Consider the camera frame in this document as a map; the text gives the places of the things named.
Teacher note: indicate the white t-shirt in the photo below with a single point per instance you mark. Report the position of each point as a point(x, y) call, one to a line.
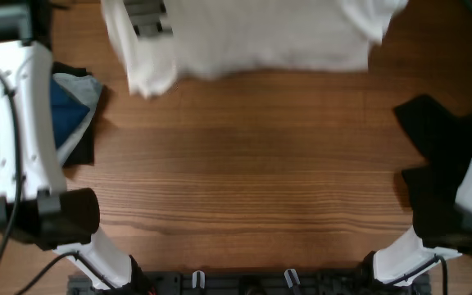
point(211, 38)

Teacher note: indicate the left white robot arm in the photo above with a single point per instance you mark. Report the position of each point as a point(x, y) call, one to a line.
point(36, 207)

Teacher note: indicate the grey folded garment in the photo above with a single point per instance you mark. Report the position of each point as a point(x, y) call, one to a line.
point(85, 89)

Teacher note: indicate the blue folded garment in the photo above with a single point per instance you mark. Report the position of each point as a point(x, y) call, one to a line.
point(67, 113)

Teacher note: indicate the black folded garment left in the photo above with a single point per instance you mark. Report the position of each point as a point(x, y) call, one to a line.
point(84, 152)

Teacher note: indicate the black garment with logo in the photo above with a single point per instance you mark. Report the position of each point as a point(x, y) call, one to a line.
point(441, 191)

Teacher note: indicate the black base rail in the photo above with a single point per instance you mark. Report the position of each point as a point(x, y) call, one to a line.
point(324, 282)

